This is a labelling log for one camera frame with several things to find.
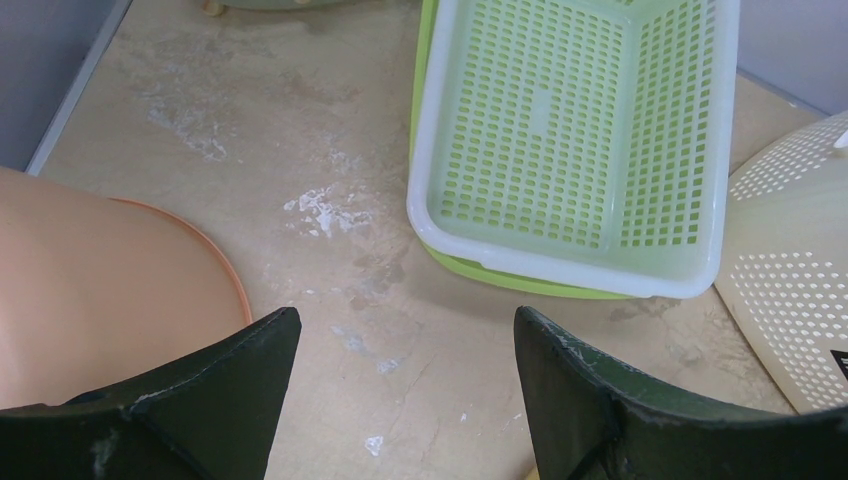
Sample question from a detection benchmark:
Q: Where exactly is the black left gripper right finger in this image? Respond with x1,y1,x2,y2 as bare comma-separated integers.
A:
514,306,847,479

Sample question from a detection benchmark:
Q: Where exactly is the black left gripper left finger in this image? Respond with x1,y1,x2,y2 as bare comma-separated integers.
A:
1,307,301,479

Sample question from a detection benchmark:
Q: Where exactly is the white perforated strainer tray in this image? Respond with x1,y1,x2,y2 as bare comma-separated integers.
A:
406,1,740,299

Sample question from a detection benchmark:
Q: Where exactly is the green plastic outer tray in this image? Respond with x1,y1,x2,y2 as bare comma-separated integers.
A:
409,0,627,300

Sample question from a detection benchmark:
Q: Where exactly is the peach round plastic bucket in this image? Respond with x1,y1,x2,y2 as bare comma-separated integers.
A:
1,168,253,408

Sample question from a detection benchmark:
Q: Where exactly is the cream perforated storage basket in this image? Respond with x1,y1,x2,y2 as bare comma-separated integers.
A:
715,113,847,413

